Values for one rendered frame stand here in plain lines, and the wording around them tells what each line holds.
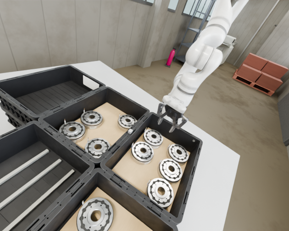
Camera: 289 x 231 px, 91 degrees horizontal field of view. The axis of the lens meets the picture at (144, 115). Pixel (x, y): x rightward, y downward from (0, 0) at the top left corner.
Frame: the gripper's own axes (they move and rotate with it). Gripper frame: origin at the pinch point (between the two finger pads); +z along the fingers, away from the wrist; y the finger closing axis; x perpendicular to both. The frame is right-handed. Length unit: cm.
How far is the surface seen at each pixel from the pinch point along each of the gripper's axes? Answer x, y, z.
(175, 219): 27.6, -20.6, 3.5
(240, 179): -113, -94, 95
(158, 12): -256, 169, -20
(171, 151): 0.4, -8.4, 10.8
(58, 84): 9, 69, 15
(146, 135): 2.0, 5.7, 11.0
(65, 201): 43.9, 5.1, 4.0
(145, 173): 16.8, -5.2, 13.8
